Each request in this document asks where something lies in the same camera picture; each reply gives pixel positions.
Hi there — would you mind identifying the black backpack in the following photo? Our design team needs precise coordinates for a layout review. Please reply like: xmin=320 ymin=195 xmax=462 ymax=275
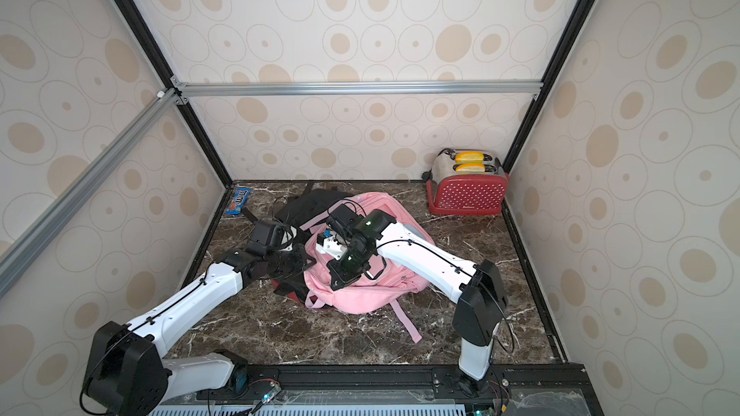
xmin=238 ymin=188 xmax=352 ymax=285

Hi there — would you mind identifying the red backpack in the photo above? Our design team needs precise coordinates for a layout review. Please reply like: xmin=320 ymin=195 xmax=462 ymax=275
xmin=273 ymin=275 xmax=308 ymax=304

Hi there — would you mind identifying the pink backpack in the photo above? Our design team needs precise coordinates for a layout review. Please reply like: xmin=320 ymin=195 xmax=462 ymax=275
xmin=300 ymin=202 xmax=429 ymax=343

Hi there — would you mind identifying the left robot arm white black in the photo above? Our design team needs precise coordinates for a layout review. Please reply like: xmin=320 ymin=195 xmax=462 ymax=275
xmin=79 ymin=221 xmax=315 ymax=415

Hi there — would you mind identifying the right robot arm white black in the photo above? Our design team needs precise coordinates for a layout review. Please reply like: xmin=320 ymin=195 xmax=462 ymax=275
xmin=316 ymin=209 xmax=508 ymax=382

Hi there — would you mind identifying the blue candy packet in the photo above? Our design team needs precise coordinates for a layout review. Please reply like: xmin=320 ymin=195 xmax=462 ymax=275
xmin=225 ymin=186 xmax=252 ymax=217

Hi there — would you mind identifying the red polka dot toaster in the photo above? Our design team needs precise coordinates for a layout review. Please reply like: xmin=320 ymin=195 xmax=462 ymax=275
xmin=422 ymin=148 xmax=509 ymax=216

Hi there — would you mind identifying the front yellow toast slice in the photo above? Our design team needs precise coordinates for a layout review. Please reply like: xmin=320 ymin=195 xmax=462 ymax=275
xmin=453 ymin=163 xmax=487 ymax=174

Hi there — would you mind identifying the yellow toast slice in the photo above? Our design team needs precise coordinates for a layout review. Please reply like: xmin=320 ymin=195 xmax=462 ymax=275
xmin=454 ymin=151 xmax=487 ymax=164
xmin=453 ymin=163 xmax=487 ymax=174

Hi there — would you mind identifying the rear yellow toast slice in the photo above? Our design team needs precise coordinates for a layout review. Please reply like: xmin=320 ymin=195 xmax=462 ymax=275
xmin=454 ymin=151 xmax=487 ymax=164

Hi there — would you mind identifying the horizontal aluminium bar rear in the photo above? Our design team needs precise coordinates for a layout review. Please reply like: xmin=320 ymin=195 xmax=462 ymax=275
xmin=177 ymin=80 xmax=543 ymax=97

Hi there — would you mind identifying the diagonal aluminium bar left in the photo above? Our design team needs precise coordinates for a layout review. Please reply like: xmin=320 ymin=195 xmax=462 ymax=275
xmin=1 ymin=88 xmax=178 ymax=296

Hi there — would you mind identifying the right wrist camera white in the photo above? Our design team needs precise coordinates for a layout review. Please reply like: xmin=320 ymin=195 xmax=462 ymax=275
xmin=316 ymin=229 xmax=347 ymax=260

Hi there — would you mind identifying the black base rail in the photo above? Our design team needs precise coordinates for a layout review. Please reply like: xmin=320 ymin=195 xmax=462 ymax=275
xmin=103 ymin=362 xmax=605 ymax=416

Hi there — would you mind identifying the black frame post left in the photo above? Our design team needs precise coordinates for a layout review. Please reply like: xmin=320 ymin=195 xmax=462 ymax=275
xmin=113 ymin=0 xmax=233 ymax=188

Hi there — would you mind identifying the black frame post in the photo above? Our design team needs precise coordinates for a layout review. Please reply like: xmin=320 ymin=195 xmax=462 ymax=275
xmin=113 ymin=0 xmax=233 ymax=188
xmin=503 ymin=0 xmax=597 ymax=173

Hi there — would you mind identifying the black frame post right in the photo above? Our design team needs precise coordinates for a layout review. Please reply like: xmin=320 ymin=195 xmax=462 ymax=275
xmin=503 ymin=0 xmax=597 ymax=173

